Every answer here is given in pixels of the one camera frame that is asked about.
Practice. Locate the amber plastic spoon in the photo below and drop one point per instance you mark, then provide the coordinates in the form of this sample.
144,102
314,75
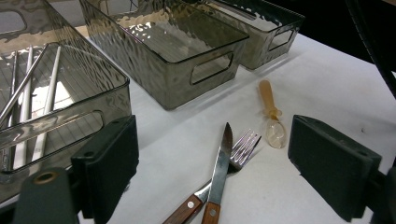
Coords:
268,99

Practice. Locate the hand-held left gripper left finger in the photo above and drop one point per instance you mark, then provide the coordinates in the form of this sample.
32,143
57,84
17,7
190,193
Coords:
112,168

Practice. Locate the metal chopstick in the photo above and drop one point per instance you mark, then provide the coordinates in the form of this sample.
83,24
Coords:
13,81
21,87

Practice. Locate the smoky clear plastic bin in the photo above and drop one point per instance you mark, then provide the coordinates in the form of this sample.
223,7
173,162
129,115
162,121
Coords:
93,81
261,53
174,77

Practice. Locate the metal chopsticks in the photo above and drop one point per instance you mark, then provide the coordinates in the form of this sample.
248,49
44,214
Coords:
49,99
26,102

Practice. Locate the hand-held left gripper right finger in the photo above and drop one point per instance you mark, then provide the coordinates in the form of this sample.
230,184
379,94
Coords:
330,165

